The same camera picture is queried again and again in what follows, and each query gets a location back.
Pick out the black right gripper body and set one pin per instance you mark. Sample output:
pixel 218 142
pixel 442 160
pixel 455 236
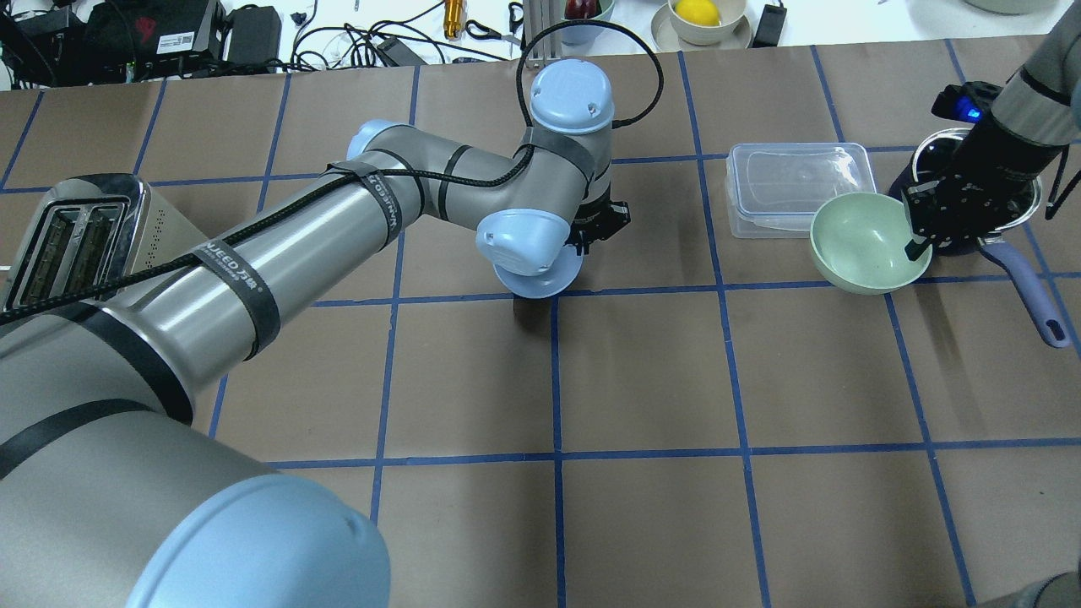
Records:
pixel 990 173

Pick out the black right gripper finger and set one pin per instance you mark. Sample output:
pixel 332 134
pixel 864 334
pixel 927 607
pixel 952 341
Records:
pixel 915 248

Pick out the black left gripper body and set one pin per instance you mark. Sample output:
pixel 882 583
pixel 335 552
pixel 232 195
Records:
pixel 601 221

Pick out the green bowl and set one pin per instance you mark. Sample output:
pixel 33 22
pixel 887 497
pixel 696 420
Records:
pixel 858 243

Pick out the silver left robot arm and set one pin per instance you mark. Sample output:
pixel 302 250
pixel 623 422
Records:
pixel 111 499

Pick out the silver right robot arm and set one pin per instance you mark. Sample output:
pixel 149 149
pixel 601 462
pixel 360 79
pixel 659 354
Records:
pixel 1021 132

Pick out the blue bowl with fruit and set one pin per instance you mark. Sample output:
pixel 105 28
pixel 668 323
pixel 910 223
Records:
pixel 584 11

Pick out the beige bowl with lemon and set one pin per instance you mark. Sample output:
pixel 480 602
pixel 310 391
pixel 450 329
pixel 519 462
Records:
pixel 706 23

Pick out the blue pot with lid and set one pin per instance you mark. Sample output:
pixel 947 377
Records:
pixel 1026 262

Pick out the clear plastic container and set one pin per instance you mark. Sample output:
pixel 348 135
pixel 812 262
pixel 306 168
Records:
pixel 774 189

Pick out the black power adapter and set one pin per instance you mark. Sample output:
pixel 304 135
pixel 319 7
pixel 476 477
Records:
pixel 770 26

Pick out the black red computer box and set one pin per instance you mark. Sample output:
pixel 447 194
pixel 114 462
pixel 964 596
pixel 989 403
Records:
pixel 135 40

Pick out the silver toaster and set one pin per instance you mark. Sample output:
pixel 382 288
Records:
pixel 91 229

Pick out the aluminium frame post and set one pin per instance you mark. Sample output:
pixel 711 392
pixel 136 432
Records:
pixel 538 16

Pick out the orange handled tool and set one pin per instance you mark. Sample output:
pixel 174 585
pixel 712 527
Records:
pixel 454 12

